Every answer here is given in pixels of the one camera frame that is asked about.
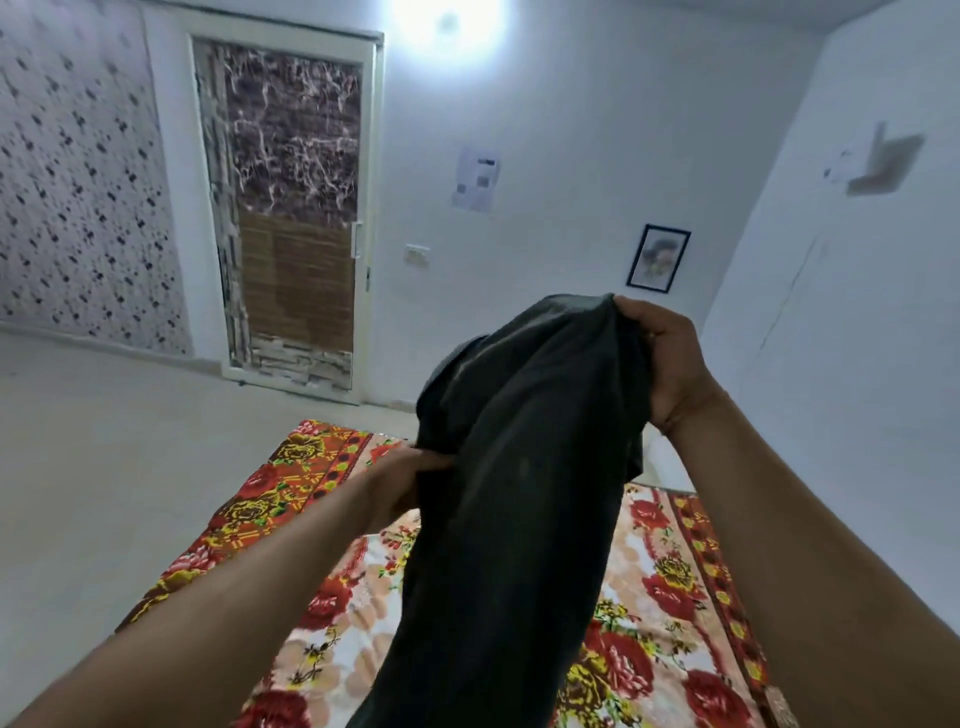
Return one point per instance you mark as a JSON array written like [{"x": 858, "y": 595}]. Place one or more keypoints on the person's right hand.
[{"x": 675, "y": 360}]

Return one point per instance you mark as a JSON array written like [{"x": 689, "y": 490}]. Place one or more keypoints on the person's left hand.
[{"x": 397, "y": 480}]

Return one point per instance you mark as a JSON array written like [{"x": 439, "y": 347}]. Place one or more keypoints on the person's left thumb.
[{"x": 420, "y": 454}]

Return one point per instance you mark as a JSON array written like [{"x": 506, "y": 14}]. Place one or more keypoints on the person's right thumb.
[{"x": 637, "y": 315}]

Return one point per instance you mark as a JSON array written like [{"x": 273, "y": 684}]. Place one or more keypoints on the dark grey garment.
[{"x": 517, "y": 517}]

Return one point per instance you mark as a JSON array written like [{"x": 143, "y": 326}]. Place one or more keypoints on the person's left forearm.
[{"x": 217, "y": 607}]

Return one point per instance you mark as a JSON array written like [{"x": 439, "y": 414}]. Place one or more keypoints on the person's right forearm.
[{"x": 810, "y": 577}]

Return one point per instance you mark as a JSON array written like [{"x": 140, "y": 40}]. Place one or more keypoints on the black framed picture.
[{"x": 658, "y": 258}]

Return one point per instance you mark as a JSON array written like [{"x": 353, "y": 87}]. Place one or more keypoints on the white paper notice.
[{"x": 475, "y": 180}]

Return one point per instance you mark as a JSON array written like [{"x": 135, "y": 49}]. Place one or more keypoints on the white framed patterned door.
[{"x": 289, "y": 217}]

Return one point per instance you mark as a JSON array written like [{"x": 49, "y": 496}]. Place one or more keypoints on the floral red bedsheet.
[{"x": 660, "y": 630}]

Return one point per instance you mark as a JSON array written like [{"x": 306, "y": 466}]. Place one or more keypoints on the round ceiling light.
[{"x": 448, "y": 22}]

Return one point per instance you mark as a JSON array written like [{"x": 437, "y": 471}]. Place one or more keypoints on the white wall switch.
[{"x": 416, "y": 255}]

